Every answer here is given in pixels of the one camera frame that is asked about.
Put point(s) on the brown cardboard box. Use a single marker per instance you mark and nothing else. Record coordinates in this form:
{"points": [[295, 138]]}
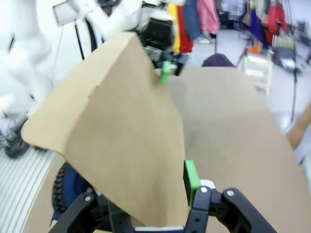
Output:
{"points": [[116, 121]]}

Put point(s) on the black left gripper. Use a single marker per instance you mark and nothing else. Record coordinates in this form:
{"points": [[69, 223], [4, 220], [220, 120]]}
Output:
{"points": [[179, 62]]}

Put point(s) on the grey sign panel on stand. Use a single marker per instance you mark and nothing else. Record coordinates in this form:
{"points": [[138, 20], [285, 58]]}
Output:
{"points": [[63, 13]]}

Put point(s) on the person's left hand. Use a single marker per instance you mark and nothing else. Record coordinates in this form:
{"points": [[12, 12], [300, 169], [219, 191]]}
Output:
{"points": [[300, 128]]}

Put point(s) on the yellow hanging garment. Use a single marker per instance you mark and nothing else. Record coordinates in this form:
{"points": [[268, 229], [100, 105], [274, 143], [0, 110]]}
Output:
{"points": [[176, 26]]}

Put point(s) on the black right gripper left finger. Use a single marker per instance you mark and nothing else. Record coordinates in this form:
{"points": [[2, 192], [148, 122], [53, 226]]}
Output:
{"points": [[82, 213]]}

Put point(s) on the navy blue zipper pouch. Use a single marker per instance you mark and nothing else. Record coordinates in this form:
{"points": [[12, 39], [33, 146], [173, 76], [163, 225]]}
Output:
{"points": [[73, 179]]}

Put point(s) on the red hanging garment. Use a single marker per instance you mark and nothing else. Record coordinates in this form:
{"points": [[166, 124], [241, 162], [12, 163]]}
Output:
{"points": [[185, 34]]}

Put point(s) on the dark purple cloth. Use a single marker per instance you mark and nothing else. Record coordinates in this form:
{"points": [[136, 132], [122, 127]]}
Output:
{"points": [[216, 60]]}

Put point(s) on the pink hanging garment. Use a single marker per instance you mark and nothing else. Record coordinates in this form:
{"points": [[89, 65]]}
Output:
{"points": [[207, 14]]}

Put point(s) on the black equipment case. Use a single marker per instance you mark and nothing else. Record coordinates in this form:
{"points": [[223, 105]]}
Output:
{"points": [[159, 32]]}

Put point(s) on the light wooden stool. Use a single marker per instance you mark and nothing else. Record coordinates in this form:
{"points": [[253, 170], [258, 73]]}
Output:
{"points": [[257, 72]]}

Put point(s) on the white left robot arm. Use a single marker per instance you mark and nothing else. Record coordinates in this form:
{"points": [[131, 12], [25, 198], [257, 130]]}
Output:
{"points": [[29, 48]]}

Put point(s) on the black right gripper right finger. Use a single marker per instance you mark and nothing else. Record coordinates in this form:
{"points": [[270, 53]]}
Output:
{"points": [[218, 213]]}

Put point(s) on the red hanging jacket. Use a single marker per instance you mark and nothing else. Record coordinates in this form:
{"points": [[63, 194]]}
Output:
{"points": [[277, 19]]}

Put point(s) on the blue denim hanging garment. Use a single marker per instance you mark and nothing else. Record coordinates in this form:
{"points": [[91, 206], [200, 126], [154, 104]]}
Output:
{"points": [[192, 19]]}

